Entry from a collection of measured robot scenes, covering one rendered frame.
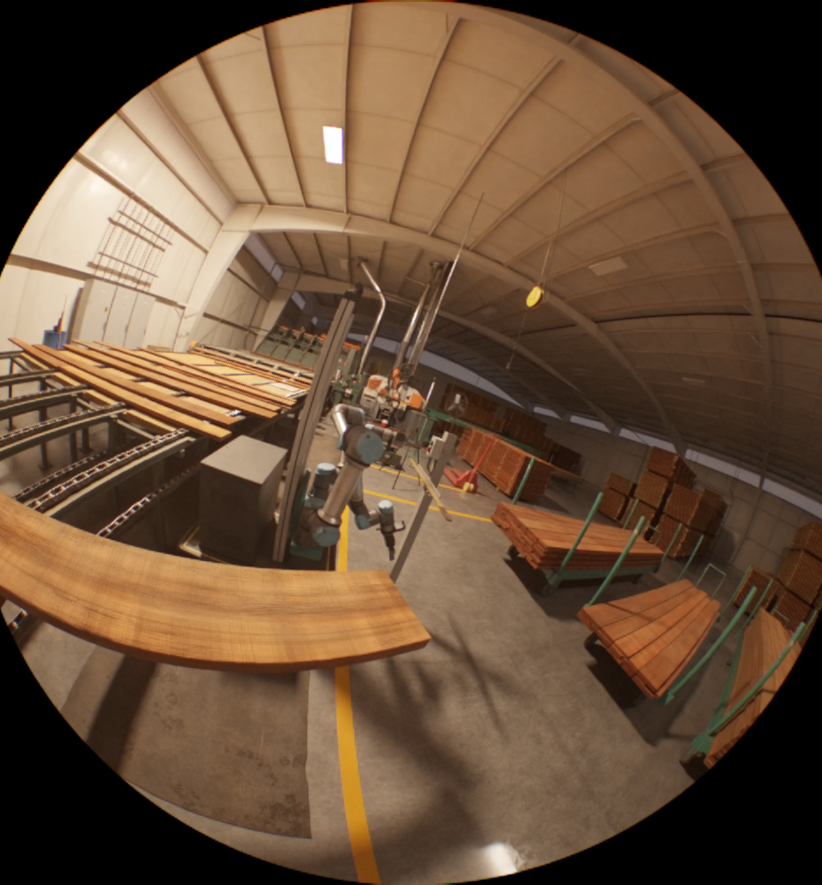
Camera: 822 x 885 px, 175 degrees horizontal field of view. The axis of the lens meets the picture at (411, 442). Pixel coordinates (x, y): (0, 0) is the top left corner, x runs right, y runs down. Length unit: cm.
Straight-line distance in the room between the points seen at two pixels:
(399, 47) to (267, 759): 728
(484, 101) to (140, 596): 653
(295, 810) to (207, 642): 99
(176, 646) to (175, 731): 95
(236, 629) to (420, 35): 624
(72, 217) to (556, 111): 889
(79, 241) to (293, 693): 797
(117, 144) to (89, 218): 170
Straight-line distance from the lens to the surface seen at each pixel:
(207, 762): 146
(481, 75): 595
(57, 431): 181
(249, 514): 139
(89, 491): 122
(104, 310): 773
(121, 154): 827
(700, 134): 636
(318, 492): 176
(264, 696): 152
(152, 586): 68
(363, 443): 100
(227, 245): 1100
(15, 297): 725
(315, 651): 60
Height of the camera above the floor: 143
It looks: 10 degrees down
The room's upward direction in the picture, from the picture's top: 20 degrees clockwise
